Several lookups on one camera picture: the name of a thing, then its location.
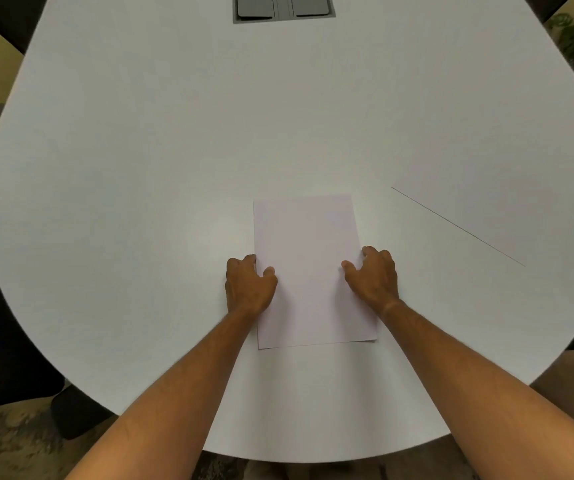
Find person's left hand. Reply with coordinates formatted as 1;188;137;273
225;254;279;318

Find person's right hand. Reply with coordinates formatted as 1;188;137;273
341;246;401;316

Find white paper sheet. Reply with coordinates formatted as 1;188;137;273
253;194;378;350

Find person's left forearm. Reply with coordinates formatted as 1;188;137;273
64;306;260;480

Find person's right forearm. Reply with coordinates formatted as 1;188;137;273
380;299;574;480

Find grey table power outlet box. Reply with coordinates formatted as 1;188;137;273
232;0;337;24

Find green potted plant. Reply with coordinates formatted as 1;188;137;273
546;13;574;65

